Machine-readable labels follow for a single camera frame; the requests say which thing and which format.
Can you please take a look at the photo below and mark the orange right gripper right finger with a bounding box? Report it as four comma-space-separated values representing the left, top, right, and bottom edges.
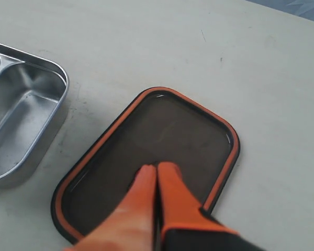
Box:
157, 162, 256, 250

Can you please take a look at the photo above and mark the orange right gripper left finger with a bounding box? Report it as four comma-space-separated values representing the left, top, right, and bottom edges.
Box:
66, 165, 156, 251

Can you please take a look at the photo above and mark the dark transparent lunch box lid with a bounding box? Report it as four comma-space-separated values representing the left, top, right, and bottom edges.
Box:
51, 87, 240, 244

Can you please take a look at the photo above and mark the stainless steel lunch box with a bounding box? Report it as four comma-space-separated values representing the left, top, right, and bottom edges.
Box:
0, 43, 69, 188

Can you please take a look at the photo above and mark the white fabric backdrop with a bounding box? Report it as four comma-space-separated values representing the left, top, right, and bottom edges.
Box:
248, 0, 314, 21

